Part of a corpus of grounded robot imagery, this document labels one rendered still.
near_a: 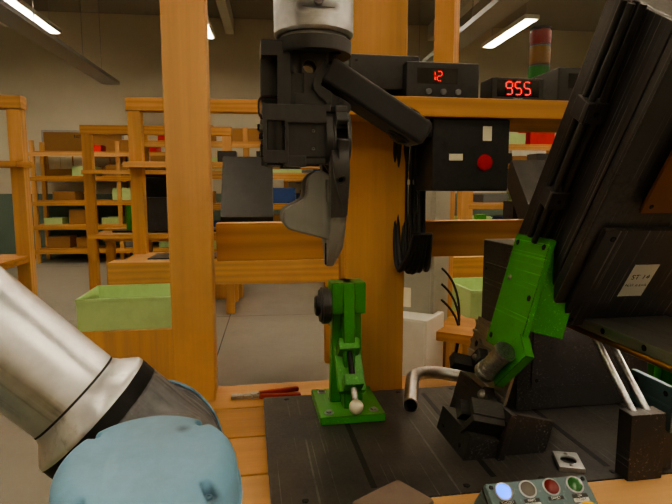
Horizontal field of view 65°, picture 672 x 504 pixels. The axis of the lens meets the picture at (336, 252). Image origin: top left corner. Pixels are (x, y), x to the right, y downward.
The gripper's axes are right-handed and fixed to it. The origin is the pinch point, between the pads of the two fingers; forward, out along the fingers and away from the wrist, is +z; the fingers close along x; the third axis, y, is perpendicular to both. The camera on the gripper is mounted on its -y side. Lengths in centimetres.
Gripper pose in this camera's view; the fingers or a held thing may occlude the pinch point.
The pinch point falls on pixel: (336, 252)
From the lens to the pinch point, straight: 53.0
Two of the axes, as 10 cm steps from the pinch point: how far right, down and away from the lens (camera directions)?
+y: -9.9, 0.2, -1.6
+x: 1.6, 1.2, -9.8
